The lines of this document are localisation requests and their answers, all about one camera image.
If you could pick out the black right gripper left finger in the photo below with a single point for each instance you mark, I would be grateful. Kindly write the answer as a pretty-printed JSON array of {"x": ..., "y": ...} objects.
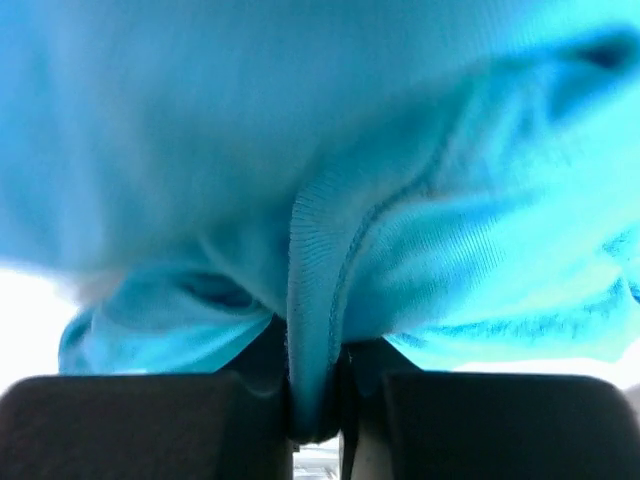
[{"x": 230, "y": 424}]

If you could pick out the cyan t-shirt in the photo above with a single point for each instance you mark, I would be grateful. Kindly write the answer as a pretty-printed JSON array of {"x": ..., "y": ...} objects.
[{"x": 457, "y": 178}]

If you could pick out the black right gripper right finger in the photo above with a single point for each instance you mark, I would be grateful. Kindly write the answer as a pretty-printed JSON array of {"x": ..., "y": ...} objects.
[{"x": 399, "y": 422}]

